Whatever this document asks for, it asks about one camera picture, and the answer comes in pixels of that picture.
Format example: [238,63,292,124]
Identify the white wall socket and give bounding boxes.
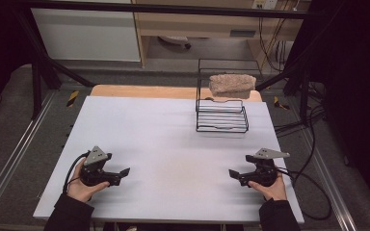
[251,0,279,11]

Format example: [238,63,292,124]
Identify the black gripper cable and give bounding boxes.
[277,167,332,221]
[62,151,92,195]

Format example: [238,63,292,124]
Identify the white cabinet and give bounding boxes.
[30,7,142,63]

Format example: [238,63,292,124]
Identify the person's left hand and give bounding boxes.
[66,158,111,203]

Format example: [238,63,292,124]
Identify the yellow black tape strip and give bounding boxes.
[66,90,80,109]
[273,95,291,111]

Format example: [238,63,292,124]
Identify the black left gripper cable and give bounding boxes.
[62,151,92,195]

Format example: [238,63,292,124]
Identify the bundle of black floor cables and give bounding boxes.
[273,80,328,140]

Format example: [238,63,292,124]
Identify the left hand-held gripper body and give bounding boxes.
[79,145,114,188]

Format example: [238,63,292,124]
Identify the hanging cables behind desk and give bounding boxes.
[257,15,291,73]

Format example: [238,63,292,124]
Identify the brown towel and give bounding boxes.
[208,73,257,100]

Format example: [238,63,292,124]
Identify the white table cover board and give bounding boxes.
[33,95,305,224]

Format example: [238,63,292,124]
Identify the black metal frame stand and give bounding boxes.
[252,57,323,127]
[13,9,96,120]

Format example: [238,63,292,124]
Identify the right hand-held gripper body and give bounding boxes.
[245,147,291,188]

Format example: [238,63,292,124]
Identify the black curtain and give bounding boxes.
[297,0,370,219]
[0,0,35,120]

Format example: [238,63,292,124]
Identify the black wire rack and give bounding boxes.
[195,58,265,134]

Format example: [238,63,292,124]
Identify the white chair base with caster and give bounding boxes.
[157,35,193,50]

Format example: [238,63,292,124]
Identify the black metal frame crossbar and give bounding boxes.
[18,0,321,20]

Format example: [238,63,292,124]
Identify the light wooden desk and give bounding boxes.
[131,0,312,68]

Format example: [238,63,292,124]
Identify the aluminium floor rail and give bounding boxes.
[0,90,58,222]
[302,128,358,231]

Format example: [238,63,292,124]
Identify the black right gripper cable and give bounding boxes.
[277,167,332,221]

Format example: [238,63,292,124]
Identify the person's right hand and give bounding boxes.
[248,174,288,202]

